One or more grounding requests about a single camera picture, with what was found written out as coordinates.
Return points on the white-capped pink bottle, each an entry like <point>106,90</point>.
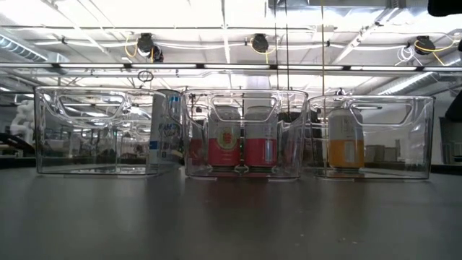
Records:
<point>223,148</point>
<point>260,148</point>

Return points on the clear plastic bin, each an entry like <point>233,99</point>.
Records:
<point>397,151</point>
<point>288,144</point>
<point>90,151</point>

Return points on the orange bottle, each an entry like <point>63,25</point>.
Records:
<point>345,148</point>

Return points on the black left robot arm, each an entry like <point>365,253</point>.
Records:
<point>14,142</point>

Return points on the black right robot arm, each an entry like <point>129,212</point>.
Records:
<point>444,7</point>

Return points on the long ceiling light bar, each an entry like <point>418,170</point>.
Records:
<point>231,66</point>

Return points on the white bulky machine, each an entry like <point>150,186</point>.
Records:
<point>23,119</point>

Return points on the dark grey cabinet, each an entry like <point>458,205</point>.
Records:
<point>451,141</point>

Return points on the silver ventilation duct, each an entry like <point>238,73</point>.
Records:
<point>415,81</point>
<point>21,48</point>

